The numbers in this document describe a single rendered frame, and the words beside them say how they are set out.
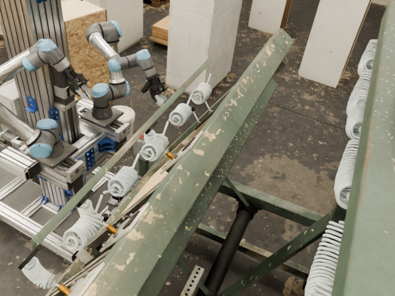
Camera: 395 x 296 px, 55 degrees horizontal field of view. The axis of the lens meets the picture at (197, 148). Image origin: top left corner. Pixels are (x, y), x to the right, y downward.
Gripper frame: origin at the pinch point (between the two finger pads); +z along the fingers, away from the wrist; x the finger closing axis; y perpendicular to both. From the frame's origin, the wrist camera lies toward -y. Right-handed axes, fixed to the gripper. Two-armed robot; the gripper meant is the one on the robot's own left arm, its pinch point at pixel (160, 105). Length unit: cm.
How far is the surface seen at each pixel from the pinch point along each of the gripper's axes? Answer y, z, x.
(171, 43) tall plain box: -139, 8, 204
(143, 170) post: -51, 56, 6
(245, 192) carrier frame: 28, 79, 16
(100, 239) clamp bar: 16, 27, -89
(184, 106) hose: 71, -25, -63
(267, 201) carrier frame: 43, 87, 18
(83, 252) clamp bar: -4, 38, -90
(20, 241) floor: -141, 78, -66
